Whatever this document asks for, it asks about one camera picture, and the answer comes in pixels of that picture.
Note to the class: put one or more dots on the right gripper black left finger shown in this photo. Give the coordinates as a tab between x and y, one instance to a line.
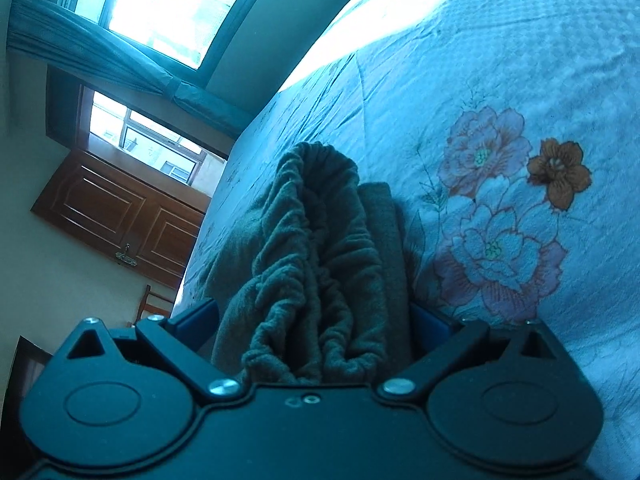
177	342

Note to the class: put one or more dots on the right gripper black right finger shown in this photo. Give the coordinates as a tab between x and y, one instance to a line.
441	346

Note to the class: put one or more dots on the grey-green fleece pants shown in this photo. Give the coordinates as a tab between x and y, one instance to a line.
311	282

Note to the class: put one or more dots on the large bedroom window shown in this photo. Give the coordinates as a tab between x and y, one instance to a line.
187	37

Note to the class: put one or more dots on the wooden chair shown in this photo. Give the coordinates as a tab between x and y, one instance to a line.
153	303

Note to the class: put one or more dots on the brown wooden door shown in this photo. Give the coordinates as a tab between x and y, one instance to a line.
122	217

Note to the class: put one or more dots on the light blue floral bed sheet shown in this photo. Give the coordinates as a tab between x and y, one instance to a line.
508	132

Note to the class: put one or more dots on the teal left curtain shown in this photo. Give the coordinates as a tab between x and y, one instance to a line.
44	30

